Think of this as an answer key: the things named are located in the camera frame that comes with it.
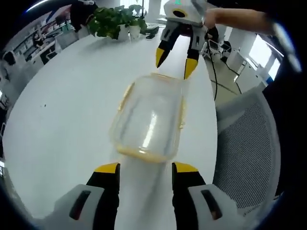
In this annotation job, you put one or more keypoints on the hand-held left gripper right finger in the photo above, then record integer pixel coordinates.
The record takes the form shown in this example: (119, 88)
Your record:
(204, 208)

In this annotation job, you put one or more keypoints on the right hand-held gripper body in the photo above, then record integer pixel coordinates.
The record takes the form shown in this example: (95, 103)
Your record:
(192, 9)

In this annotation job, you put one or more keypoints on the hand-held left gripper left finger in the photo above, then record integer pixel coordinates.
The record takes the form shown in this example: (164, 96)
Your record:
(79, 208)

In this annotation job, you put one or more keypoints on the clear lid with yellow buckles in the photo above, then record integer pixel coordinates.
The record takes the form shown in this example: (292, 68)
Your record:
(144, 157)

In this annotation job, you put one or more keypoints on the person's right hand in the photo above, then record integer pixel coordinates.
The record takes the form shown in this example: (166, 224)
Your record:
(212, 18)

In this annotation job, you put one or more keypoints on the black stand with round base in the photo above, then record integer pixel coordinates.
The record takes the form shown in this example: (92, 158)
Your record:
(152, 32)

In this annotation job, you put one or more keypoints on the green plant in white pot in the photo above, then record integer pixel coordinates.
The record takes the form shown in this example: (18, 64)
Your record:
(105, 21)
(134, 30)

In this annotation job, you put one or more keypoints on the grey mesh office chair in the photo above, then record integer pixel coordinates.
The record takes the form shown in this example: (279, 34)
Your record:
(249, 148)

